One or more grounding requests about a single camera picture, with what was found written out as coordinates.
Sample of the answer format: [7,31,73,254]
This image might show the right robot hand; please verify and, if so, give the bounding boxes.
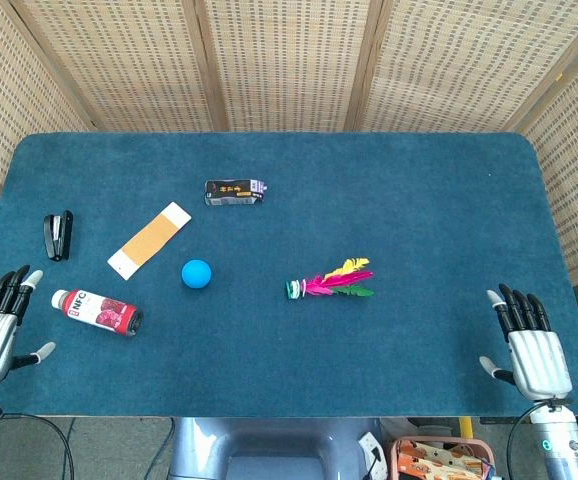
[478,283,573,402]

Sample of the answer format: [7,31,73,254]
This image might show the colourful feather shuttlecock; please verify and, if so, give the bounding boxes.
[284,257,376,301]

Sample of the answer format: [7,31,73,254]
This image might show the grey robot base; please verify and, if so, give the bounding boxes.
[167,417,385,480]

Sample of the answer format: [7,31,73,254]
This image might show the red NFC juice bottle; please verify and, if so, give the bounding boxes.
[51,288,145,338]

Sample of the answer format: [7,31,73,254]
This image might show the black stapler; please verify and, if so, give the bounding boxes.
[43,210,75,262]

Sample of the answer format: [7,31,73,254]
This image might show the patterned orange basket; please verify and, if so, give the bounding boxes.
[388,436,497,480]

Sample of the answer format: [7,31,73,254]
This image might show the white and orange paper card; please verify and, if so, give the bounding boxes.
[106,201,193,282]

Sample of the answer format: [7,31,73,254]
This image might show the white power strip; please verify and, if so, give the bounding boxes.
[356,431,390,480]

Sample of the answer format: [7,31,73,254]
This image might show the blue ball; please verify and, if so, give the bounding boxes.
[181,258,213,290]

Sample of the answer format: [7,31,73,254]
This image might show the blue felt table mat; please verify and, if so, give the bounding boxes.
[0,131,578,418]

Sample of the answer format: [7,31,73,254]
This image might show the small black carton box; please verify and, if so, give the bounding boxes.
[203,179,269,207]

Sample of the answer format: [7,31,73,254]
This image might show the woven folding screen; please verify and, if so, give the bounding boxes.
[0,0,578,287]

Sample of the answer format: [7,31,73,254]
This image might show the black cable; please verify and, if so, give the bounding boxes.
[505,403,540,480]
[0,409,76,480]

